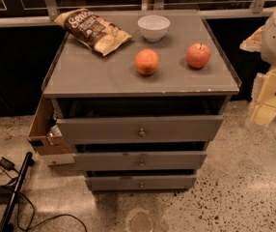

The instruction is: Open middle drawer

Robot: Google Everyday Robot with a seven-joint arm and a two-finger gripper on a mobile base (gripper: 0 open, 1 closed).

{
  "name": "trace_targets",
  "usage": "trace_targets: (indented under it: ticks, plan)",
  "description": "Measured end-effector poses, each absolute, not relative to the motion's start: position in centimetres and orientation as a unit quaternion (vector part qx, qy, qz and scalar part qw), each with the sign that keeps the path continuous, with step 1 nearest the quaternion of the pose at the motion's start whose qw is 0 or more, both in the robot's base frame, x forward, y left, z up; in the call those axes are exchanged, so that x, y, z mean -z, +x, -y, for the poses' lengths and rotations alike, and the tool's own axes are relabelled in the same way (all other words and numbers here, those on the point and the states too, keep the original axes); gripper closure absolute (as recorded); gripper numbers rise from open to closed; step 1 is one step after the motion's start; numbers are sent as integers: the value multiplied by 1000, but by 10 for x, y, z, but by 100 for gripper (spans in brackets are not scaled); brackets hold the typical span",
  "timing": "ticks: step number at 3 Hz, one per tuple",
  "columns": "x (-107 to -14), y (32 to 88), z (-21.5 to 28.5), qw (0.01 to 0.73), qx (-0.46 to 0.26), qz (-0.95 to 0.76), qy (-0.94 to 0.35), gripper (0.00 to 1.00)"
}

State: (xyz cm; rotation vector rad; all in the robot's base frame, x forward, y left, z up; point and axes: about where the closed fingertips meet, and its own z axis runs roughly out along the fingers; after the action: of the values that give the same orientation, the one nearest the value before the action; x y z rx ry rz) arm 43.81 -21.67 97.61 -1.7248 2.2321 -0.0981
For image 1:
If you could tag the white bowl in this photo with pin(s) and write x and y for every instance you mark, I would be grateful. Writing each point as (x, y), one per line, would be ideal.
(153, 27)

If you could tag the black pole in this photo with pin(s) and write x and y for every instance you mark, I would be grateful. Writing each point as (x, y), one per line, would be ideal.
(5, 225)

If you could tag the metal window railing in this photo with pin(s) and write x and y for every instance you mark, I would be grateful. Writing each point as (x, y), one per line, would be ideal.
(138, 10)

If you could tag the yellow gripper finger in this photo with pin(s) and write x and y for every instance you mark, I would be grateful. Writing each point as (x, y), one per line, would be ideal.
(261, 115)
(254, 42)

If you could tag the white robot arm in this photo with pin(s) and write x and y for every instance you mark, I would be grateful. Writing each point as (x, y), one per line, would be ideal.
(268, 54)

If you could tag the red apple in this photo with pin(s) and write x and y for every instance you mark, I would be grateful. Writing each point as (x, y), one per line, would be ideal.
(197, 55)

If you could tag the orange fruit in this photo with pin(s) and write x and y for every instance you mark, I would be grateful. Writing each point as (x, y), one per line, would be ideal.
(146, 62)

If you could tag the grey bottom drawer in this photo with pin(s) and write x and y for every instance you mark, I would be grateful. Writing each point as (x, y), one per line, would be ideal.
(140, 182)

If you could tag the cardboard box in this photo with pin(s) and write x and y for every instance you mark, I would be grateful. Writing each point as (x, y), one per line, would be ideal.
(46, 139)

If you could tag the grey drawer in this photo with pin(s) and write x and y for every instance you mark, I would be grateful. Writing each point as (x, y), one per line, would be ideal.
(139, 160)
(139, 129)
(140, 182)

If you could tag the brown chip bag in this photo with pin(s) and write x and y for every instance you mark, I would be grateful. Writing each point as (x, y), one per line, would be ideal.
(92, 30)

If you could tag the grey top drawer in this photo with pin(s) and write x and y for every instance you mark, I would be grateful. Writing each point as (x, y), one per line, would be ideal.
(139, 129)

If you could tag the grey drawer cabinet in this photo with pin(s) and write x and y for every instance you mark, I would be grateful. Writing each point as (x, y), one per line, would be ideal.
(85, 84)

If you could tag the black power adapter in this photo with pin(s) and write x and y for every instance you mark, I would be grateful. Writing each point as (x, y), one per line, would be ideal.
(6, 164)

